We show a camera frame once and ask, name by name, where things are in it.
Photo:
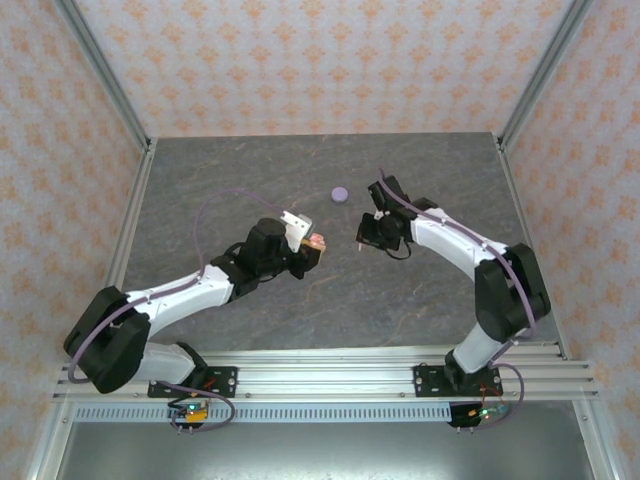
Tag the purple earbud charging case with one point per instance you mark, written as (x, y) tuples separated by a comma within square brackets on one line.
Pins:
[(340, 194)]

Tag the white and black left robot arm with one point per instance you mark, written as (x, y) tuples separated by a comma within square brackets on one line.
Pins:
[(180, 300)]

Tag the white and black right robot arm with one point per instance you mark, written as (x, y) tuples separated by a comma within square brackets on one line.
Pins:
[(450, 245)]

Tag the grey metal sheet panel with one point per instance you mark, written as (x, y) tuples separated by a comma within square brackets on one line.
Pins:
[(320, 450)]

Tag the wide aluminium base rail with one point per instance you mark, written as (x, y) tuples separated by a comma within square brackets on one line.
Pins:
[(325, 375)]

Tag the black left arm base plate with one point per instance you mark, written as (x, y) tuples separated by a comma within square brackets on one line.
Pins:
[(225, 382)]

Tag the aluminium table side rail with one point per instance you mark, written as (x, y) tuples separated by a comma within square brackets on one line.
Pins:
[(117, 250), (532, 250)]

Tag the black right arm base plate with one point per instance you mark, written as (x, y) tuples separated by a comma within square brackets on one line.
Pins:
[(430, 382)]

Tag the aluminium frame corner post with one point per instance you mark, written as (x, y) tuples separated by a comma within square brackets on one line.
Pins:
[(102, 75), (547, 75)]

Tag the aluminium lower frame rail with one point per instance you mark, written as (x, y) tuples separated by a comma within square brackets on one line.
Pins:
[(47, 450), (597, 450)]

